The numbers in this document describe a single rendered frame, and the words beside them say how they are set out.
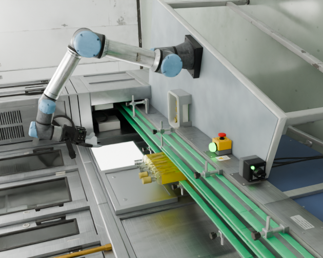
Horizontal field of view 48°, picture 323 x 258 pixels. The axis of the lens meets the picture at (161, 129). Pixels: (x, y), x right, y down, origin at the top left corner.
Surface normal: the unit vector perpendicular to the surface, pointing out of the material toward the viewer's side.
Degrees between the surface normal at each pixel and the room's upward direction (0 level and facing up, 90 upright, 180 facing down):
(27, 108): 90
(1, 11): 90
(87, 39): 81
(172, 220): 90
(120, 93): 90
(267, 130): 0
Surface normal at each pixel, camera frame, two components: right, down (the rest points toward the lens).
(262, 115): -0.94, 0.15
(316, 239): -0.04, -0.94
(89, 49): 0.17, 0.35
